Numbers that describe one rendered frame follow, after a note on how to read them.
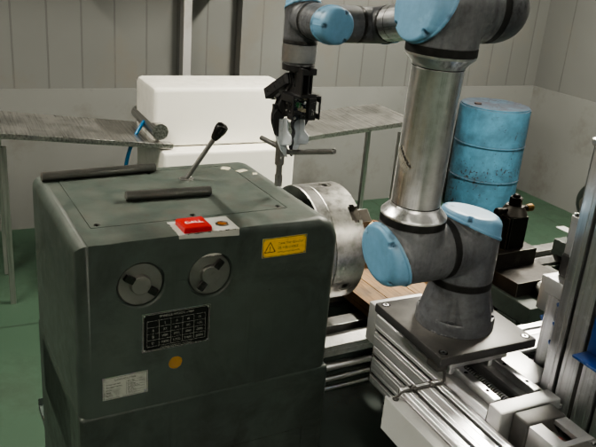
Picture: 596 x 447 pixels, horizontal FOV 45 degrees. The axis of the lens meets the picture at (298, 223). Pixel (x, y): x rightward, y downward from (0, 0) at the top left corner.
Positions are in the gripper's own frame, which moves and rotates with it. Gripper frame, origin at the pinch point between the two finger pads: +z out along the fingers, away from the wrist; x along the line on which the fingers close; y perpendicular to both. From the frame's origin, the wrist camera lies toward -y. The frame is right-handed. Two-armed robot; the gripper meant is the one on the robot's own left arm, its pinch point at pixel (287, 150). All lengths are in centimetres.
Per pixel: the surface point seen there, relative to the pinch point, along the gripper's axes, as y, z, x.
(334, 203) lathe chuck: -3.8, 16.2, 17.2
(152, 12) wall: -311, -1, 74
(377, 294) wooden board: -11, 49, 40
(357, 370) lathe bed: 4, 63, 25
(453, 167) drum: -263, 103, 300
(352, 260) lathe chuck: 3.9, 29.0, 19.1
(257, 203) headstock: 0.4, 12.3, -7.1
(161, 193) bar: -8.3, 10.7, -27.2
